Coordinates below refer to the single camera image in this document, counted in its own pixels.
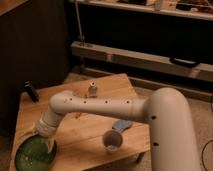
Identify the wooden shelf with clutter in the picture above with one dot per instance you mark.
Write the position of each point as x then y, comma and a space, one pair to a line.
155, 9

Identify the metal vertical rod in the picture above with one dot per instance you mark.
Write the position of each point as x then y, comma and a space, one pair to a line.
81, 36

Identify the long grey case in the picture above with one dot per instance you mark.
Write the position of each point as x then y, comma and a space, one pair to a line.
140, 60

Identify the small clear bottle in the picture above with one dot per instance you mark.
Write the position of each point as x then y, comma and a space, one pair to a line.
93, 90

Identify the black case handle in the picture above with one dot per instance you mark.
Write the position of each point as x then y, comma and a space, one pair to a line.
183, 63

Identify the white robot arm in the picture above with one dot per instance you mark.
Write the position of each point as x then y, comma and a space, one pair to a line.
166, 111

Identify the black table clamp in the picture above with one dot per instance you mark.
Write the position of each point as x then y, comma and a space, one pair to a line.
30, 90

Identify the white plastic cup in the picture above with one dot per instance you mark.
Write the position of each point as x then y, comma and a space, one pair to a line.
112, 141

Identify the white fabric-wrapped gripper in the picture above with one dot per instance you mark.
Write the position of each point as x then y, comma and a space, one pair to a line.
46, 126

